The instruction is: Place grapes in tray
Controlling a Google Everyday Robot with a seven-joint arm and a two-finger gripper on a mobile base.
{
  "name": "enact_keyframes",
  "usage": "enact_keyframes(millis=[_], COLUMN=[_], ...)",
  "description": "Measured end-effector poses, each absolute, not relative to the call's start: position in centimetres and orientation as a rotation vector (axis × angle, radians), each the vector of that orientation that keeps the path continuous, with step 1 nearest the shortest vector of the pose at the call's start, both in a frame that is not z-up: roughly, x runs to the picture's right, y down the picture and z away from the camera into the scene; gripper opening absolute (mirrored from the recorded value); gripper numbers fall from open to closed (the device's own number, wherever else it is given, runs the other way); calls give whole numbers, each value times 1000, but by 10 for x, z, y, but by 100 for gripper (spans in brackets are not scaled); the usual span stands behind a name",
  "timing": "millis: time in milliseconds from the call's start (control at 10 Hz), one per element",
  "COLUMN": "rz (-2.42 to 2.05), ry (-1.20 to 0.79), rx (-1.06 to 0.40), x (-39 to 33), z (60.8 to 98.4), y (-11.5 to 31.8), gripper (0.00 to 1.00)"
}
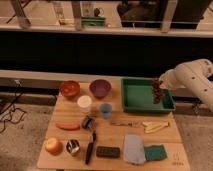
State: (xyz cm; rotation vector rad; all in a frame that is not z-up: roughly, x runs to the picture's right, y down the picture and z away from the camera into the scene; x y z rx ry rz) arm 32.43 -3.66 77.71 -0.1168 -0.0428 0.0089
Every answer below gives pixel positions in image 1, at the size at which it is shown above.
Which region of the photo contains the dark red grape bunch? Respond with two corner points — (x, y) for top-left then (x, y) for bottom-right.
(152, 79), (164, 104)

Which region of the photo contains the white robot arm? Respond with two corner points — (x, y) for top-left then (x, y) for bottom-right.
(160, 59), (213, 112)

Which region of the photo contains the green plastic tray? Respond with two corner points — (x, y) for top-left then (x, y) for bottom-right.
(121, 79), (176, 114)

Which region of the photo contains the purple bowl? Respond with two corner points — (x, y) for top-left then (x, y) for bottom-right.
(89, 79), (111, 98)

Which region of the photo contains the blue plastic cup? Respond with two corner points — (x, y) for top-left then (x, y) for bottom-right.
(99, 103), (112, 119)

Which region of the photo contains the white plastic cup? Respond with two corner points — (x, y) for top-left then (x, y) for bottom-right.
(77, 95), (92, 114)

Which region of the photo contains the red bowl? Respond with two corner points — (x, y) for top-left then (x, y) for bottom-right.
(59, 80), (80, 98)

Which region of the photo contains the metal measuring cup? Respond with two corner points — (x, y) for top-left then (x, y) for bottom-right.
(81, 116), (95, 131)

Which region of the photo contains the wooden spoon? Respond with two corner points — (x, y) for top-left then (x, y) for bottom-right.
(110, 121), (140, 127)

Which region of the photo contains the orange carrot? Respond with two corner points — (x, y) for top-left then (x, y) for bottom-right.
(55, 123), (80, 131)

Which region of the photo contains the wooden spatula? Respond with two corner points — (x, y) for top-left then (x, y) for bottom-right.
(142, 122), (169, 134)

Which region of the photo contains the black rectangular remote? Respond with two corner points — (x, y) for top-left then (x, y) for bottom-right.
(96, 146), (120, 158)

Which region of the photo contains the green box on shelf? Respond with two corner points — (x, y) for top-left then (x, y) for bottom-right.
(81, 17), (105, 27)

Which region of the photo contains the small metal cup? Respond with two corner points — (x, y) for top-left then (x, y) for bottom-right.
(66, 139), (80, 156)

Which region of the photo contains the grey folded cloth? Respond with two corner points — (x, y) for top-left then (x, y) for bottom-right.
(123, 134), (146, 165)

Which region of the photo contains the red yellow apple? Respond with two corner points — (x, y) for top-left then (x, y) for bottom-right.
(45, 138), (62, 155)

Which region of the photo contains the green sponge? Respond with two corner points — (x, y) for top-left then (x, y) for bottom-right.
(144, 145), (167, 161)

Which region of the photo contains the black floor cable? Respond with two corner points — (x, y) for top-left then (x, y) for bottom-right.
(0, 79), (28, 135)

